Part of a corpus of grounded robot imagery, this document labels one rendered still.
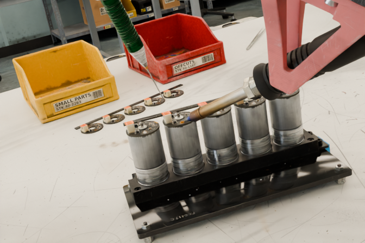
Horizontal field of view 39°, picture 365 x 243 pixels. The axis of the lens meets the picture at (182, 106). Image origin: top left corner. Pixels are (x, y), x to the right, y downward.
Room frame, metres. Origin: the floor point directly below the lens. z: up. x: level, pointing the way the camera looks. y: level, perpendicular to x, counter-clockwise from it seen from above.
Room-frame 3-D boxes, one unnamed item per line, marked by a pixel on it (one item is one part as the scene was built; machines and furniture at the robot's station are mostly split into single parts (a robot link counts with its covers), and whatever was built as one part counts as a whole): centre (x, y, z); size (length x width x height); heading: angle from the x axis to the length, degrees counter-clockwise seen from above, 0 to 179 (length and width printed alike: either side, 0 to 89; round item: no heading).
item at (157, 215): (0.34, -0.03, 0.76); 0.16 x 0.07 x 0.01; 101
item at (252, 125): (0.36, -0.05, 0.79); 0.02 x 0.02 x 0.05
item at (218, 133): (0.36, -0.02, 0.79); 0.02 x 0.02 x 0.05
